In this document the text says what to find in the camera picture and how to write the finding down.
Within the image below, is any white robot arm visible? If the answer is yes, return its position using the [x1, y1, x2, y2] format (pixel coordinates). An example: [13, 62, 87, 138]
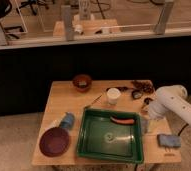
[148, 85, 191, 126]

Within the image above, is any small brown bowl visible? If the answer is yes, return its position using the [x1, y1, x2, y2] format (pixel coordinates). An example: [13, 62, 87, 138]
[72, 74, 92, 92]

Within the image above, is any white paper cup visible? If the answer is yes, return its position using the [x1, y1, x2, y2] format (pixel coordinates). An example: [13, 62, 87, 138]
[107, 88, 121, 105]

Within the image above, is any small black container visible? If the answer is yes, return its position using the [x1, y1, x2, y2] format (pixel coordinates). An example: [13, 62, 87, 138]
[131, 90, 143, 100]

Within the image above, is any orange hot dog sausage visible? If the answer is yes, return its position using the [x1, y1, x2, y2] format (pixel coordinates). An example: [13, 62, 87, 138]
[110, 117, 135, 125]

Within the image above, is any dark tangled object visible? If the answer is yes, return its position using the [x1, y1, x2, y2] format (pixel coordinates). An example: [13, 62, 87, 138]
[132, 80, 154, 94]

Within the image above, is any green plastic tray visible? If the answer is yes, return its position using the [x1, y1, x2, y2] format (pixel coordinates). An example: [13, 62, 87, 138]
[77, 108, 144, 164]

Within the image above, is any small brown jar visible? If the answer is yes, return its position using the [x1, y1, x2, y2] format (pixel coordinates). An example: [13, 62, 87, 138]
[142, 97, 153, 111]

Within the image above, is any wooden platform with white objects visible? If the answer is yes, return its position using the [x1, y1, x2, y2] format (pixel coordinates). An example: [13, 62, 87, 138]
[52, 13, 122, 38]

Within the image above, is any dark red plate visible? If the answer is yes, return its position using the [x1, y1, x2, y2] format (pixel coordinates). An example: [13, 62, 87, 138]
[39, 127, 70, 157]

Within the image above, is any wooden table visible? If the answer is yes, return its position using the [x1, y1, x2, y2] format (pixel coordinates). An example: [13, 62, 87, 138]
[32, 80, 181, 166]

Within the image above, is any blue sponge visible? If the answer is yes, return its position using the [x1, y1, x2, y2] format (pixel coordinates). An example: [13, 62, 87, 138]
[157, 134, 181, 148]

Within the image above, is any middle grey metal post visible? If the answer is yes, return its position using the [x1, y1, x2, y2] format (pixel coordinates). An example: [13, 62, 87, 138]
[61, 5, 74, 41]

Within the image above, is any right grey metal post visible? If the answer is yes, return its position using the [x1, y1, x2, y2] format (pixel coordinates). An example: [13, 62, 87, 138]
[154, 0, 174, 35]

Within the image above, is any black cable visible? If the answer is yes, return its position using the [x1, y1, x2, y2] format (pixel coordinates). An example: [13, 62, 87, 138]
[177, 123, 190, 137]

